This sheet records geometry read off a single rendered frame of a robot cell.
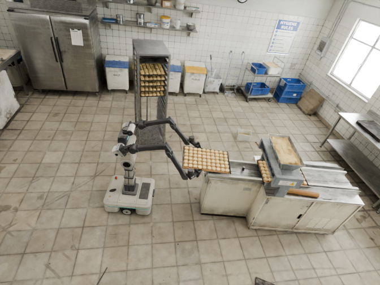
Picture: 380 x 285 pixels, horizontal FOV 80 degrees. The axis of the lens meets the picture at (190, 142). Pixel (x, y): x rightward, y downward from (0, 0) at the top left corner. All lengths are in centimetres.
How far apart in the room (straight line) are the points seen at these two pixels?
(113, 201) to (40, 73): 369
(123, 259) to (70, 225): 88
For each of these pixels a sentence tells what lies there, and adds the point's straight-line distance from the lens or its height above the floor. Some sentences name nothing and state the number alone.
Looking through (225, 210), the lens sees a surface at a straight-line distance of 346.
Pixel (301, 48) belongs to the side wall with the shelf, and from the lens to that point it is 756.
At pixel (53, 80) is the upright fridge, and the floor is 42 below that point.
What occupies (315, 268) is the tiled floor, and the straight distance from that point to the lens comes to 381.
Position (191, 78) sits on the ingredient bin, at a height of 53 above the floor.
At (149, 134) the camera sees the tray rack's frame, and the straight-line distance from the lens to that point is 454.
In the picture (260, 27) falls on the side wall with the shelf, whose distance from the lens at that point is 680.
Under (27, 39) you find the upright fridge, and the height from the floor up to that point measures 126.
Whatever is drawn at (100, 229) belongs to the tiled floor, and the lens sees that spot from 347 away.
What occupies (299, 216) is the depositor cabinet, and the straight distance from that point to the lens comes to 355.
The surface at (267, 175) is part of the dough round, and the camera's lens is 311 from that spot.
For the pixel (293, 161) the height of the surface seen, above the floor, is 130.
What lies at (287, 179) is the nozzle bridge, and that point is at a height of 116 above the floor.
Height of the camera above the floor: 297
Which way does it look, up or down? 39 degrees down
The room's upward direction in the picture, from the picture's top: 10 degrees clockwise
